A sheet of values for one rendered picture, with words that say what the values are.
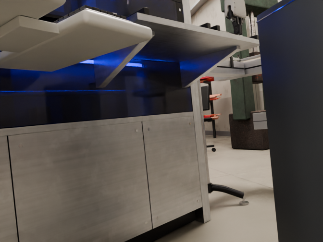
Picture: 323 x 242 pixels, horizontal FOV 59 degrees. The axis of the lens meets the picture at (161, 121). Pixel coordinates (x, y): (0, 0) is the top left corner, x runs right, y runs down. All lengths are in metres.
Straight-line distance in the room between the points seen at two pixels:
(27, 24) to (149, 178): 0.90
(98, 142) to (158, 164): 0.34
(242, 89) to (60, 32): 3.69
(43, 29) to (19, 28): 0.04
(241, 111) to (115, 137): 3.17
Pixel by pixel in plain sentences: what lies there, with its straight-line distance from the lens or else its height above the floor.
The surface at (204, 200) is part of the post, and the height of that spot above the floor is 0.12.
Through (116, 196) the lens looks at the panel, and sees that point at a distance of 1.22.
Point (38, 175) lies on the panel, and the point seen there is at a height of 0.43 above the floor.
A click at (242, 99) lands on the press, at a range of 4.20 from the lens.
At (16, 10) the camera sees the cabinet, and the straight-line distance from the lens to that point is 0.60.
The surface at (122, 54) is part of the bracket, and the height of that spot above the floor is 0.82.
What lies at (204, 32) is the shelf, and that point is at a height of 0.86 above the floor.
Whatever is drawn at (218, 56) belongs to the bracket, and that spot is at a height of 0.84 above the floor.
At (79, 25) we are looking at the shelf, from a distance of 0.60.
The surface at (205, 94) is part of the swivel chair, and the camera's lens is 4.34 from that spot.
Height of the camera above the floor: 0.58
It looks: 1 degrees down
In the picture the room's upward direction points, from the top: 6 degrees counter-clockwise
